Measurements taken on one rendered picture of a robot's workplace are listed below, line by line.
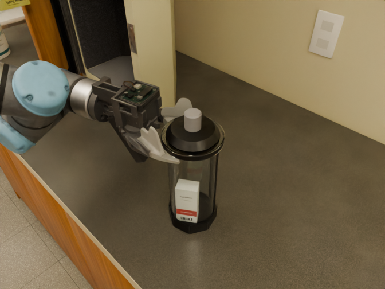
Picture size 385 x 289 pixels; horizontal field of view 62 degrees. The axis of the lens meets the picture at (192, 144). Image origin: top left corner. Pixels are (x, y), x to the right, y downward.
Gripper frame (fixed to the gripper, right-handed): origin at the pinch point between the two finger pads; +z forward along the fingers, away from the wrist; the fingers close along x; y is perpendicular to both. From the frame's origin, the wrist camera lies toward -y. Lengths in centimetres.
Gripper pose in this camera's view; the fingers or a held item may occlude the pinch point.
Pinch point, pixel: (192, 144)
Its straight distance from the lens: 56.1
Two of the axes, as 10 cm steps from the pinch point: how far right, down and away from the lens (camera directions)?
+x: 4.9, -5.8, 6.5
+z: 8.7, 3.2, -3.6
